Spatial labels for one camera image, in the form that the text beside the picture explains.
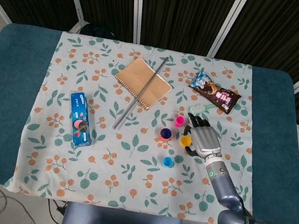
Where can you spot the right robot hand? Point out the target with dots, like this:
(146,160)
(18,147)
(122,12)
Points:
(205,140)

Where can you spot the yellow plastic cup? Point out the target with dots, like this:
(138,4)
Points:
(185,141)

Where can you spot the pink plastic cup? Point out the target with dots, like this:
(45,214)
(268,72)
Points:
(179,121)

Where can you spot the dark blue plastic cup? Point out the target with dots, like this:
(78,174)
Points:
(165,133)

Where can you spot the light blue plastic cup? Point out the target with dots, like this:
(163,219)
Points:
(167,161)

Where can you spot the light green comb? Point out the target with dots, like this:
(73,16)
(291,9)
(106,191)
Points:
(198,108)

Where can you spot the orange plastic cup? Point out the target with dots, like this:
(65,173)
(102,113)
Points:
(164,139)

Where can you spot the brown chocolate snack packet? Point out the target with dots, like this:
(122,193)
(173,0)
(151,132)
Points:
(216,93)

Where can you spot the teal table cover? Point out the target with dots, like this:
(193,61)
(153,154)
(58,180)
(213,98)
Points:
(9,70)

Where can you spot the metal straw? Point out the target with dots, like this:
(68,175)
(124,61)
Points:
(141,93)

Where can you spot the floral tablecloth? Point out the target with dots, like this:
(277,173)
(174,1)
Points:
(124,188)

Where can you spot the brown spiral notebook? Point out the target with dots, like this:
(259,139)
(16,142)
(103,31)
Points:
(135,77)

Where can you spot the blue Oreo cookie box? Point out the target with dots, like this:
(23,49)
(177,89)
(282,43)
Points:
(80,120)

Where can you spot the dark folding screen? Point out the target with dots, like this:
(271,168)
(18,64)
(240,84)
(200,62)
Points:
(184,11)

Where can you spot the black bag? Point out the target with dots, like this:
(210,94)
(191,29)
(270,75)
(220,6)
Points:
(98,31)

